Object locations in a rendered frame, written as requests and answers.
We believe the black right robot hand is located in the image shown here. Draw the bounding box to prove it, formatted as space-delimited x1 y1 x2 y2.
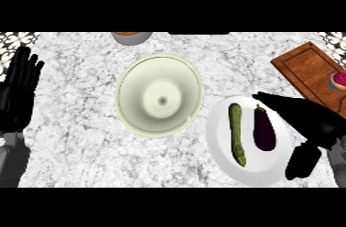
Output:
252 91 346 181

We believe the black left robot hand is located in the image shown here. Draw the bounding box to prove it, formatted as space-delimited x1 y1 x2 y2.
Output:
0 45 47 135

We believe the purple eggplant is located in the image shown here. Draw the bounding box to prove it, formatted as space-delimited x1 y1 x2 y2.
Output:
252 103 277 152

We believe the white oval plate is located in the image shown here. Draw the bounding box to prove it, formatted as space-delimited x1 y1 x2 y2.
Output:
206 95 299 188

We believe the pale green bowl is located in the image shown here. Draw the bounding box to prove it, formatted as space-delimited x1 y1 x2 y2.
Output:
115 53 206 138

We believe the brown wooden cutting board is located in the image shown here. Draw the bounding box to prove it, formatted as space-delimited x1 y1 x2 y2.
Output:
270 40 346 119

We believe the green cucumber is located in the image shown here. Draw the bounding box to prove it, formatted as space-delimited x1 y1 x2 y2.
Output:
228 103 249 168

